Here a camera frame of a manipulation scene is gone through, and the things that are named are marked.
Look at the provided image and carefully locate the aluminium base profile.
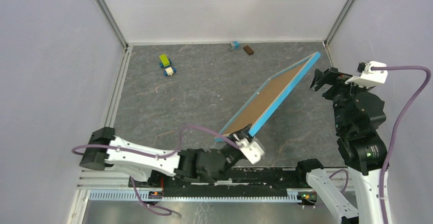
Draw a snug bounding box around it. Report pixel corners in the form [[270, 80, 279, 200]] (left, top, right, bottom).
[[77, 167, 384, 191]]

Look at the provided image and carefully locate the light wooden picture frame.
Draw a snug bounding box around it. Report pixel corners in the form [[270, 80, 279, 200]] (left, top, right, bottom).
[[214, 51, 322, 143]]

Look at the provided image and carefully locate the green blue toy car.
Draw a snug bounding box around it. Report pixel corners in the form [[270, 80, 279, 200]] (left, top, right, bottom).
[[159, 54, 172, 68]]

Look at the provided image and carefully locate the corner aluminium post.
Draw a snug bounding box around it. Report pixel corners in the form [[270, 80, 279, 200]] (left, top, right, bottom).
[[95, 0, 129, 49], [323, 0, 356, 48]]

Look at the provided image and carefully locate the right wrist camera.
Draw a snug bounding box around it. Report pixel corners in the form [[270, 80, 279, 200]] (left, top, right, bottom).
[[345, 61, 388, 88]]

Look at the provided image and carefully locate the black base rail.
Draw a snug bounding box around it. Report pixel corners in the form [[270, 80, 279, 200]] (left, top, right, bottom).
[[135, 167, 311, 196]]

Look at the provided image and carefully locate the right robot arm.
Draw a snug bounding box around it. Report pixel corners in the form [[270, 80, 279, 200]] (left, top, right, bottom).
[[295, 67, 388, 223]]

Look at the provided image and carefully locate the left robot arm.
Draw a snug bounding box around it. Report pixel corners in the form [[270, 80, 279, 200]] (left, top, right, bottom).
[[72, 126, 262, 187]]

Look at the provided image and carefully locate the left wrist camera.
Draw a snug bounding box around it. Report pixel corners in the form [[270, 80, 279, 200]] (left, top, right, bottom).
[[235, 137, 265, 165]]

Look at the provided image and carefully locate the right corner aluminium post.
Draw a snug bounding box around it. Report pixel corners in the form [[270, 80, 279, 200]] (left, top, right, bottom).
[[323, 0, 356, 48]]

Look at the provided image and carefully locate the blue white cube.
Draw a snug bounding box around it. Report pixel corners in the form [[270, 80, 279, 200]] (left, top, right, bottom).
[[229, 41, 240, 51]]

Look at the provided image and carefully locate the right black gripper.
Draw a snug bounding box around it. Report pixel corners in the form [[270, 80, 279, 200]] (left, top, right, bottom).
[[309, 65, 373, 132]]

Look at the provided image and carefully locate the left corner aluminium post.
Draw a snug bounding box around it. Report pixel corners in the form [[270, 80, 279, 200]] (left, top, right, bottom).
[[95, 0, 129, 49]]

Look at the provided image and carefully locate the left floor aluminium rail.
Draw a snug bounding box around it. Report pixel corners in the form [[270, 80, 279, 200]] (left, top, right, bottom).
[[93, 45, 134, 168]]

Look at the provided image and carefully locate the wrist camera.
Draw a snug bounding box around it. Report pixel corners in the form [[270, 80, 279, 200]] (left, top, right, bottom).
[[235, 137, 265, 165], [345, 61, 388, 88]]

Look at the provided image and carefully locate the slotted cable duct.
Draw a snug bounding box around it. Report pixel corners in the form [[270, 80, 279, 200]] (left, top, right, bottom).
[[88, 190, 318, 204]]

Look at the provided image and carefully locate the white blue toy car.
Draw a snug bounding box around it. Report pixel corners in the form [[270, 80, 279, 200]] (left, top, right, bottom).
[[163, 67, 177, 77]]

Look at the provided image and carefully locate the small brown block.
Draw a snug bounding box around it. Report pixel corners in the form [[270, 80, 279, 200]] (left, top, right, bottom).
[[243, 45, 254, 56]]

